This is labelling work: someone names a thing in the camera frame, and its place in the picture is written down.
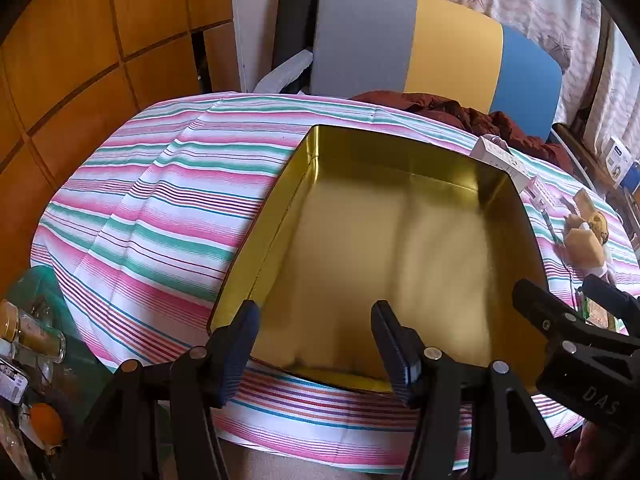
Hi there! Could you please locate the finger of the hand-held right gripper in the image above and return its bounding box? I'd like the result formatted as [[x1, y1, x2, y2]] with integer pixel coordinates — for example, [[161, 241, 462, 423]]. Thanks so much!
[[582, 276, 640, 333], [512, 280, 640, 428]]

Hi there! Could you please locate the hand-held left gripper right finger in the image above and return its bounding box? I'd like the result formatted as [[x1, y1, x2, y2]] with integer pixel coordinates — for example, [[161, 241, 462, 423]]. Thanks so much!
[[370, 300, 571, 480]]

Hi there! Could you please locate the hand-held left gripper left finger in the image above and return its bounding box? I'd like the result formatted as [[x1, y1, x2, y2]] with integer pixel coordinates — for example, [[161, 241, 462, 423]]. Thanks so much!
[[62, 300, 261, 480]]

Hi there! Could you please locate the yellow sponge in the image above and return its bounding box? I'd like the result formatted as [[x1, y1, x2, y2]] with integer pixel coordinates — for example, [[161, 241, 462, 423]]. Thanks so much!
[[564, 221, 606, 266]]

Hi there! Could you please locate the gold tin box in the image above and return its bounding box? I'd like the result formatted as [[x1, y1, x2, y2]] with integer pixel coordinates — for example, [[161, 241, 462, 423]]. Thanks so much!
[[207, 124, 551, 393]]

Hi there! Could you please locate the beige cardboard box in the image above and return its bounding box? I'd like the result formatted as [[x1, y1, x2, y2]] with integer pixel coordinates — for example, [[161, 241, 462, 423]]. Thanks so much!
[[471, 135, 528, 192]]

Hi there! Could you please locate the dark pen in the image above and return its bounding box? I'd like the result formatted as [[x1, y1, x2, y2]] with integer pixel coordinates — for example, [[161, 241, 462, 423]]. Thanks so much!
[[540, 207, 566, 248]]

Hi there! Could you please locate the tan sponge block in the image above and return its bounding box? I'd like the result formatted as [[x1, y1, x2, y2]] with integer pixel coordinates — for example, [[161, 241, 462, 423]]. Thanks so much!
[[572, 189, 603, 216]]

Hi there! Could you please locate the blue white carton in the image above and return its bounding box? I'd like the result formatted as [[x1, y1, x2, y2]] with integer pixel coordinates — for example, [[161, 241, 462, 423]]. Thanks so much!
[[602, 135, 638, 181]]

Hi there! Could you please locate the pink green striped tablecloth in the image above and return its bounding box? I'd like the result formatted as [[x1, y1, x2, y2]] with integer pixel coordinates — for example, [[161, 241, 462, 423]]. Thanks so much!
[[30, 91, 640, 473]]

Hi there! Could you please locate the green plastic container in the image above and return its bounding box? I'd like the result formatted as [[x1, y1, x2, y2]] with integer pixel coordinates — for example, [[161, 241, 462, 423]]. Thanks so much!
[[10, 266, 116, 411]]

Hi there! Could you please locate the orange fruit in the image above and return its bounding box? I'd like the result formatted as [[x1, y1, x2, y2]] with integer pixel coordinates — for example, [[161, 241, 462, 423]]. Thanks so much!
[[27, 404, 66, 446]]

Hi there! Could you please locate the glass spice jar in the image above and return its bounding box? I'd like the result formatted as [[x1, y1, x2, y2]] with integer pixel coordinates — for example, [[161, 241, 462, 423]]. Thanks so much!
[[0, 300, 67, 363]]

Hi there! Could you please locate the dark red garment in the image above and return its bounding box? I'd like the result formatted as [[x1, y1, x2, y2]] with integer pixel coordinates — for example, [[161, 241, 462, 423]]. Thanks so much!
[[350, 90, 571, 166]]

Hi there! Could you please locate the white blue packet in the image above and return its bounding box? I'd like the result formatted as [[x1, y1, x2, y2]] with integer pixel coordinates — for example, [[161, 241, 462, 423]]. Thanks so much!
[[0, 360, 28, 406]]

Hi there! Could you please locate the white chair armrest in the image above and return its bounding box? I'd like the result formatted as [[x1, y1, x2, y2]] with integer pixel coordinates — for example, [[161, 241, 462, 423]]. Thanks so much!
[[255, 49, 313, 95]]

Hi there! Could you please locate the patterned window curtain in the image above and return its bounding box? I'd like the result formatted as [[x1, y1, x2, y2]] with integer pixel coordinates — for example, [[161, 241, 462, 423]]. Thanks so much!
[[450, 0, 640, 161]]

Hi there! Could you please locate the grey yellow blue chair backrest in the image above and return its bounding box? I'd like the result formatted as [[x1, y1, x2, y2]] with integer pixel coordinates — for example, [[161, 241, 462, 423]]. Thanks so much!
[[310, 0, 563, 141]]

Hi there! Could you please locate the wooden wardrobe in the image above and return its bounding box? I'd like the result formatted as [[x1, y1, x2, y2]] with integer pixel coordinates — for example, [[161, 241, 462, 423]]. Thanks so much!
[[0, 0, 241, 281]]

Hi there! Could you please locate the black foam roll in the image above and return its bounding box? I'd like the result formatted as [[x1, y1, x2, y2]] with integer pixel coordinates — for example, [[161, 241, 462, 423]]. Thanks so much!
[[271, 0, 321, 73]]

